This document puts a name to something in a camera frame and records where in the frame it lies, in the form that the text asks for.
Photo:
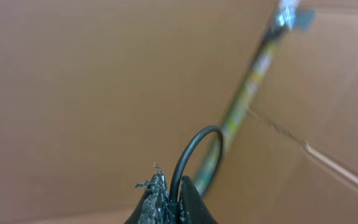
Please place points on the left cardboard panel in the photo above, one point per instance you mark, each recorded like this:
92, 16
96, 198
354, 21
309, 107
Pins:
93, 93

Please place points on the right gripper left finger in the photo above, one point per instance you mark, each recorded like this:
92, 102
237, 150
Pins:
152, 206

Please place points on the cardboard panel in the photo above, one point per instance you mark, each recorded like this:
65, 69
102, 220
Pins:
295, 158
93, 93

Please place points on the right cardboard panel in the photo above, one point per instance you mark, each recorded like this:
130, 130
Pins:
295, 158

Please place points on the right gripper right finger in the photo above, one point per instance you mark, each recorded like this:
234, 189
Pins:
191, 207

